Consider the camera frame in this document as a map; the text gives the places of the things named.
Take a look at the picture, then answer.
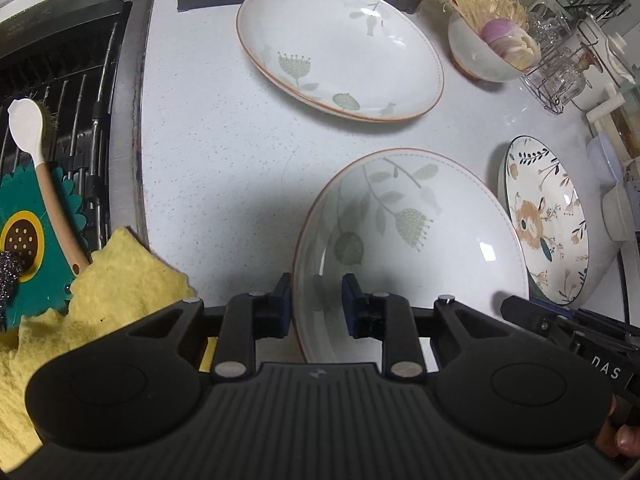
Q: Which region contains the white leaf-pattern plate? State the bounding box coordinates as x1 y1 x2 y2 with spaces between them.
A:
235 0 445 122
293 148 529 363

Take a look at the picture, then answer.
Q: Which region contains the yellow dish cloth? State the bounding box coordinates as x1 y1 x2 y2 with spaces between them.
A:
0 228 195 471

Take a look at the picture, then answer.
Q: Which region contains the steel wool scrubber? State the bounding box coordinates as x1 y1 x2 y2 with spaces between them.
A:
0 252 23 301

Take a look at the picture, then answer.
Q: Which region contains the green sunflower sink mat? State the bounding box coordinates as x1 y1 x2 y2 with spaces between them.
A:
1 165 74 332

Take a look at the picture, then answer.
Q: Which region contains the white spatula wooden handle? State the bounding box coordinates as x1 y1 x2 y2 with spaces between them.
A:
8 98 89 276

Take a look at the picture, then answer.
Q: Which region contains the floral bowl with dark rim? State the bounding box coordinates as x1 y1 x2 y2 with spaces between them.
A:
497 134 624 307

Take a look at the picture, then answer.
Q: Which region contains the wire glass rack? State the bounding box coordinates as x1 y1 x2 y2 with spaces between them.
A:
522 3 603 115

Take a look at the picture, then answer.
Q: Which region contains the pale blue plastic bowl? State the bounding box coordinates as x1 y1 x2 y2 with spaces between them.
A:
587 133 623 188

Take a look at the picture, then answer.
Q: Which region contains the white plastic bowl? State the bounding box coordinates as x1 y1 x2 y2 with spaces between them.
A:
601 180 639 242

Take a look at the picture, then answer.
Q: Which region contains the bowl with enoki and onion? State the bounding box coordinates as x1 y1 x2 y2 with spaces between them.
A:
442 0 541 84

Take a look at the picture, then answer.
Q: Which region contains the right hand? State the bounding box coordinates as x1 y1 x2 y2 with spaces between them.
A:
596 396 640 460

